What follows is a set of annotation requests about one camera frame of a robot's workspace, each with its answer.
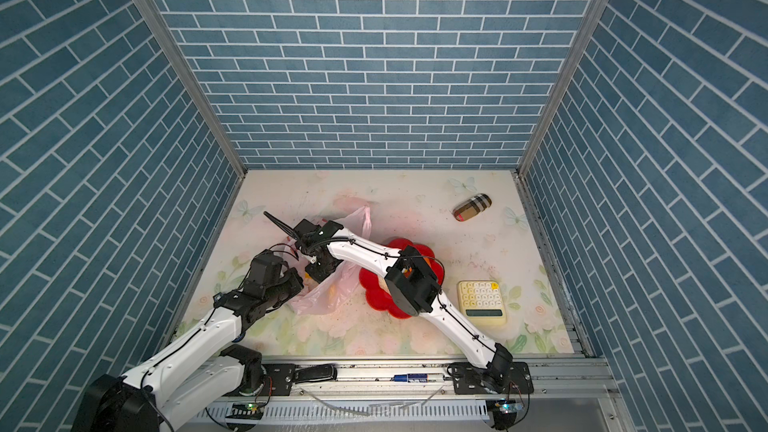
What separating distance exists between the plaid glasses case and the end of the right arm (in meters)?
0.48

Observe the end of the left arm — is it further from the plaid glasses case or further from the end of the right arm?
the plaid glasses case

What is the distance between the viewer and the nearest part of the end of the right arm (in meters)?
0.69

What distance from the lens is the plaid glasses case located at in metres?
1.07
